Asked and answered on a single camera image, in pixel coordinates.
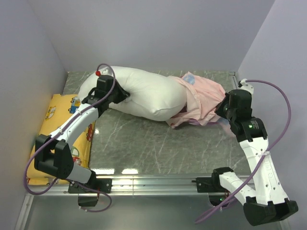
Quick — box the purple princess print pillowcase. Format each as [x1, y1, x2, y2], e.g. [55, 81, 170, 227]
[166, 72, 235, 138]

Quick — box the white pillow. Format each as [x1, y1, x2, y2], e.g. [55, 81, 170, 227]
[77, 66, 189, 122]

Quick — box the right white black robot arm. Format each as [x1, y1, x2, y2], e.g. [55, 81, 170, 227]
[211, 89, 298, 226]

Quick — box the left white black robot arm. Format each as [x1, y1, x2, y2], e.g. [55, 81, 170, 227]
[34, 75, 129, 193]

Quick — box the yellow car print pillow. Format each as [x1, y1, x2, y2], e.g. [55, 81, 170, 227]
[26, 93, 96, 185]

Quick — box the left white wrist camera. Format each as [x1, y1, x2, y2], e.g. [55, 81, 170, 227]
[95, 67, 113, 77]

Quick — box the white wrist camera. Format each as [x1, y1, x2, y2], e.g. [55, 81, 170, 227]
[95, 67, 113, 77]
[238, 79, 254, 95]

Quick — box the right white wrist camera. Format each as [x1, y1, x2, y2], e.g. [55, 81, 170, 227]
[238, 79, 254, 95]

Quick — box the right side aluminium rail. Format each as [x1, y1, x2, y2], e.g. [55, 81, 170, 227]
[228, 71, 238, 89]

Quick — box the aluminium rail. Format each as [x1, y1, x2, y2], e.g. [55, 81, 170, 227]
[26, 174, 255, 197]
[228, 71, 238, 89]

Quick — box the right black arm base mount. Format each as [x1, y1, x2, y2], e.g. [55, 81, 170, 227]
[191, 177, 230, 207]

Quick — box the front aluminium rail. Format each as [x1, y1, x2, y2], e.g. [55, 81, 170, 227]
[26, 174, 255, 197]

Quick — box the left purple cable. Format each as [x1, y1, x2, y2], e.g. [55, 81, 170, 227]
[23, 63, 117, 213]

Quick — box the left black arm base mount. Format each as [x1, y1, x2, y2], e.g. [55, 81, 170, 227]
[68, 178, 112, 213]

